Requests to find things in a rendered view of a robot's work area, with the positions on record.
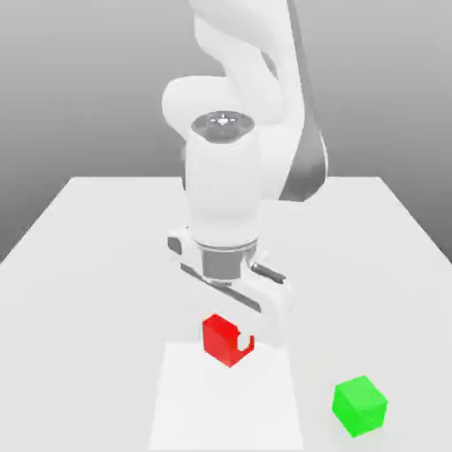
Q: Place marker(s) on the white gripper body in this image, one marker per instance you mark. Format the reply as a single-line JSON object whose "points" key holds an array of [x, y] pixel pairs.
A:
{"points": [[272, 310]]}

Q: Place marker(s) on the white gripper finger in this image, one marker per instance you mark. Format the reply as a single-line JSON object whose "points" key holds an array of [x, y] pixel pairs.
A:
{"points": [[246, 340]]}

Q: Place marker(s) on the small red cube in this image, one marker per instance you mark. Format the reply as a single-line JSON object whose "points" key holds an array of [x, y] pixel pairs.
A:
{"points": [[219, 342]]}

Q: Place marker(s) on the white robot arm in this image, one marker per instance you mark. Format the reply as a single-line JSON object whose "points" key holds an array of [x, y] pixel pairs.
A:
{"points": [[222, 176]]}

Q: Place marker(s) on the small green cube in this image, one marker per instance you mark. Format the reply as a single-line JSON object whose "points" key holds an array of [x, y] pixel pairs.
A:
{"points": [[358, 406]]}

